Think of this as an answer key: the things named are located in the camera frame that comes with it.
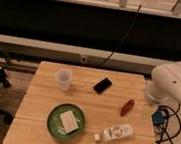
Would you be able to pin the red pepper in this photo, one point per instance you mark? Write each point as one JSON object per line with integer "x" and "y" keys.
{"x": 127, "y": 107}

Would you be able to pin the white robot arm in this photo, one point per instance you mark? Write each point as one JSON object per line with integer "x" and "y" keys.
{"x": 165, "y": 83}

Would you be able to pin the white ceramic cup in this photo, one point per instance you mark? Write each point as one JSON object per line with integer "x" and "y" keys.
{"x": 63, "y": 78}

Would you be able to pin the black smartphone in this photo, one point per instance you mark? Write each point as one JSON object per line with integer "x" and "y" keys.
{"x": 102, "y": 85}

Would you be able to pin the white sponge block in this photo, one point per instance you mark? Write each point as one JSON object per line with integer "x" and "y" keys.
{"x": 69, "y": 122}

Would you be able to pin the green plate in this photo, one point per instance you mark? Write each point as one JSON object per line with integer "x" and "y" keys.
{"x": 54, "y": 123}

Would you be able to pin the white plastic bottle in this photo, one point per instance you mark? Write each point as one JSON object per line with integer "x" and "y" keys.
{"x": 114, "y": 133}

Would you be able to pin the blue connector box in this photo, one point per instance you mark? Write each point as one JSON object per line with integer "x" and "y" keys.
{"x": 157, "y": 118}

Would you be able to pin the white wall outlet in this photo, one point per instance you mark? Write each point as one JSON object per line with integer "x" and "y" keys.
{"x": 84, "y": 59}

